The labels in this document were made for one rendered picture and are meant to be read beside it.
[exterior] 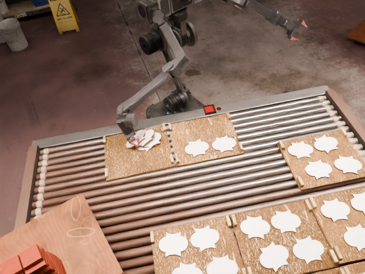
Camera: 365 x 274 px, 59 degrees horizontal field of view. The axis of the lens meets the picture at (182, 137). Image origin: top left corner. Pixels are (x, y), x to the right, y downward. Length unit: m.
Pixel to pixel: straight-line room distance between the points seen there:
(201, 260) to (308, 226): 0.55
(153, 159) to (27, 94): 2.75
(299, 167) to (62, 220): 1.30
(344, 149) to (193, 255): 1.07
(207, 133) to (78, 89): 2.45
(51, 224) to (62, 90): 2.71
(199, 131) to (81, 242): 0.96
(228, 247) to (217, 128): 0.79
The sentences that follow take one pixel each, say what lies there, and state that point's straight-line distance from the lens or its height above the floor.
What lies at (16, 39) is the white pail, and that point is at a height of 0.18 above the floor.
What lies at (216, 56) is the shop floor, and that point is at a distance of 4.33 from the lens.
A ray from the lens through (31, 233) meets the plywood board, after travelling 1.81.
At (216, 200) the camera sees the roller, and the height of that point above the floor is 0.92.
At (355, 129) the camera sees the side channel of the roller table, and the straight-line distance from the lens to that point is 2.23.
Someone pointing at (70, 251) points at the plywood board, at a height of 1.04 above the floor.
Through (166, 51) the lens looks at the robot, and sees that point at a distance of 3.08.
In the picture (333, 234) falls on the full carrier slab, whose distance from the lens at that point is 1.79.
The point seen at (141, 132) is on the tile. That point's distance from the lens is 2.07.
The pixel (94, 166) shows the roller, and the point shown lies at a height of 0.92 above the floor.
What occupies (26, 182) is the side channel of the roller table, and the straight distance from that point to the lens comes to 2.13.
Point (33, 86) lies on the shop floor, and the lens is 4.54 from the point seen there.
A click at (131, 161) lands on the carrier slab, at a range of 1.99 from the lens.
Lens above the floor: 2.47
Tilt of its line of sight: 48 degrees down
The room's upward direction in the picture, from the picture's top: 7 degrees counter-clockwise
